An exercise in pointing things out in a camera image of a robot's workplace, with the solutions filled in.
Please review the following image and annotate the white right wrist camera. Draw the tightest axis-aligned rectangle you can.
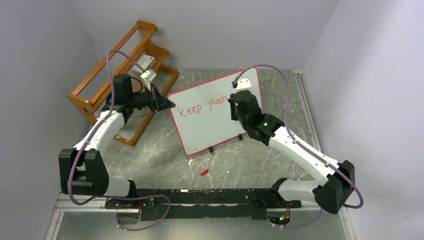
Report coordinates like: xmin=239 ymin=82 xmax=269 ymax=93
xmin=235 ymin=76 xmax=252 ymax=92

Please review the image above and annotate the red marker cap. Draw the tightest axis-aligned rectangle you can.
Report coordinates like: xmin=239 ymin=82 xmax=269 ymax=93
xmin=200 ymin=168 xmax=209 ymax=176

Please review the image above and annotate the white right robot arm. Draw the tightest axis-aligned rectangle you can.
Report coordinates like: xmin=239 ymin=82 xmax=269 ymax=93
xmin=228 ymin=90 xmax=355 ymax=214

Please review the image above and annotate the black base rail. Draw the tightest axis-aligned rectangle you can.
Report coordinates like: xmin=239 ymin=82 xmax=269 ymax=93
xmin=104 ymin=188 xmax=302 ymax=221

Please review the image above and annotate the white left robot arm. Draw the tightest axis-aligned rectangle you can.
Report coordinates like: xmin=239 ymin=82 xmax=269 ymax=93
xmin=58 ymin=74 xmax=176 ymax=208

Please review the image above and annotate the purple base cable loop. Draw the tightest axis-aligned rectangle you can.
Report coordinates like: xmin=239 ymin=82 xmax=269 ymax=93
xmin=115 ymin=194 xmax=171 ymax=232

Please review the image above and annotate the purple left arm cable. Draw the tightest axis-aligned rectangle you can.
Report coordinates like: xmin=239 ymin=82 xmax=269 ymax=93
xmin=67 ymin=49 xmax=147 ymax=206

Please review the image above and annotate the white red box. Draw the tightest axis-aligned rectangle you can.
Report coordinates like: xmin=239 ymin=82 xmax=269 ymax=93
xmin=132 ymin=54 xmax=156 ymax=74

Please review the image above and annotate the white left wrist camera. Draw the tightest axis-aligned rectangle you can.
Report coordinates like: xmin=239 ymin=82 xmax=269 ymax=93
xmin=140 ymin=69 xmax=157 ymax=85

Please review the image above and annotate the pink-framed whiteboard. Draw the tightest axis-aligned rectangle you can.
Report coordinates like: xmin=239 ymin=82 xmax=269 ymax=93
xmin=167 ymin=71 xmax=246 ymax=156

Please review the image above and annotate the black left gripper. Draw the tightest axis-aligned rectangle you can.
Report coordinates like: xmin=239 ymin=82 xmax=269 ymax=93
xmin=128 ymin=84 xmax=175 ymax=113

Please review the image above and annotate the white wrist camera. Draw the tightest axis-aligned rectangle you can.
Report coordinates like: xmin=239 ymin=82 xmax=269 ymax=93
xmin=235 ymin=76 xmax=252 ymax=92
xmin=140 ymin=69 xmax=157 ymax=85

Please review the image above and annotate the orange wooden rack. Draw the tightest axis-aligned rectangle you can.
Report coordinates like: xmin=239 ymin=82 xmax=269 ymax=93
xmin=67 ymin=20 xmax=179 ymax=125

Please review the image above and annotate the aluminium frame rail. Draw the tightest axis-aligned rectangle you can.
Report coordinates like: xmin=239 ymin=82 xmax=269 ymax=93
xmin=293 ymin=70 xmax=357 ymax=240

